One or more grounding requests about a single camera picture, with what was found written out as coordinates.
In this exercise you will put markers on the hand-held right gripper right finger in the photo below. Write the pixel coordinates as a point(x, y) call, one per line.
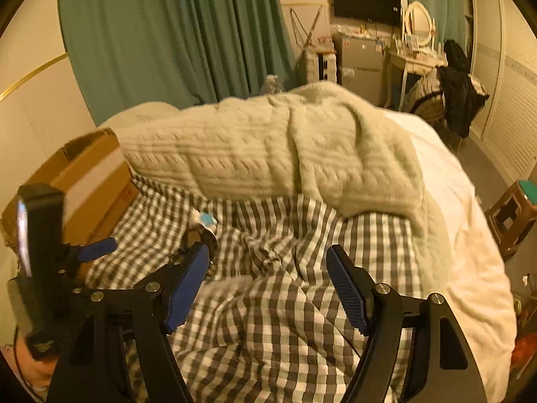
point(348, 289)

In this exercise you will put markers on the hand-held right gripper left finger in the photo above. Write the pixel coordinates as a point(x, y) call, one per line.
point(188, 285)

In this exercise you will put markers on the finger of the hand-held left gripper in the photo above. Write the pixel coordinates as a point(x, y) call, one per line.
point(98, 248)

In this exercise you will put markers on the brown cardboard box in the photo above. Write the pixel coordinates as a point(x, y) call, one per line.
point(96, 168)

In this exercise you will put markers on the person's left forearm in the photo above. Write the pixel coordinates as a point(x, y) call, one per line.
point(31, 369)

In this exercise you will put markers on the small white blue tube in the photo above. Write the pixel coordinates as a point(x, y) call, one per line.
point(205, 219)

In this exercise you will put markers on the grey checked bed sheet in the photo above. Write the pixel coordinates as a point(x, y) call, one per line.
point(285, 260)

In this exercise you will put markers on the white duvet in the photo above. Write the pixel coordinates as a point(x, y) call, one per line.
point(461, 239)

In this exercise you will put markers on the cream knit blanket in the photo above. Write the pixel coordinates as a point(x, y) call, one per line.
point(272, 142)

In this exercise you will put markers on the brown wooden stool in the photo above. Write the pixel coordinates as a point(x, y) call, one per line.
point(509, 218)

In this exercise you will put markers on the orange bag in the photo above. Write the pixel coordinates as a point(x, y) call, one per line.
point(526, 352)

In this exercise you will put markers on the chair with beige cloth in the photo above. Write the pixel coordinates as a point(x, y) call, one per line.
point(428, 98)

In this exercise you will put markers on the clear plastic bottle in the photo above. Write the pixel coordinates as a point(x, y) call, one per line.
point(272, 84)

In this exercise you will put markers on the wide green curtain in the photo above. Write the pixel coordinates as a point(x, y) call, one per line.
point(168, 37)

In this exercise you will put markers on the white drawer unit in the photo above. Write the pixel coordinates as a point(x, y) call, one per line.
point(319, 65)

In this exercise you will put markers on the grey mini fridge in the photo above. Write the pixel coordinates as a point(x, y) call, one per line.
point(360, 63)

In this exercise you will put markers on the black jacket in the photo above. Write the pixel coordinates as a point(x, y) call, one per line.
point(459, 88)

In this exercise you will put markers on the cream dressing table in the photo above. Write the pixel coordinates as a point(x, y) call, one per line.
point(415, 61)

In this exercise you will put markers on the white louvred wardrobe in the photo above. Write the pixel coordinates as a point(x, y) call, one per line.
point(507, 84)

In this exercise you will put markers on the oval white mirror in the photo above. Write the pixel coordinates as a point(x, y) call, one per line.
point(419, 23)

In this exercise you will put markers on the black wall television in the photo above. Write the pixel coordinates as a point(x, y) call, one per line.
point(365, 2)

